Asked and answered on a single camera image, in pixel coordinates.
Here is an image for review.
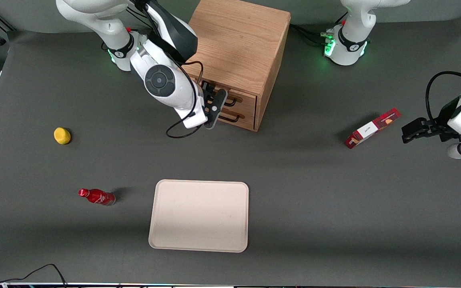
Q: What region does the black floor cable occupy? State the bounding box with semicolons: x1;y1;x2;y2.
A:
0;263;68;288

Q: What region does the red soda bottle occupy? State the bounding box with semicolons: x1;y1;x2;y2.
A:
78;188;116;207

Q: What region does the black cable bundle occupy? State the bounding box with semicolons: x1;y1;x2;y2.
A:
290;23;330;48

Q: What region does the white plastic tray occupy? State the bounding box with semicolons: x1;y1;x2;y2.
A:
148;179;250;254

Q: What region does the thick black cable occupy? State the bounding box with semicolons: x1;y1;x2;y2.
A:
425;70;461;120

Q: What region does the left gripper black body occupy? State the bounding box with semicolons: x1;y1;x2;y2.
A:
425;115;461;143

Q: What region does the thin black cable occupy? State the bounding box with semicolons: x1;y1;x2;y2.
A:
165;60;206;139

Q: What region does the yellow toy lemon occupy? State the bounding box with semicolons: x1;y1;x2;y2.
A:
53;127;72;145

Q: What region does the wooden drawer cabinet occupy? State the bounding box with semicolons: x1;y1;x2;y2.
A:
182;0;292;132

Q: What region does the red cracker box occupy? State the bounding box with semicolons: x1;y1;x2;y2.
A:
344;108;402;150

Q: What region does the wooden drawer with slide rail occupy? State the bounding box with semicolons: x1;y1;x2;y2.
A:
198;82;257;115

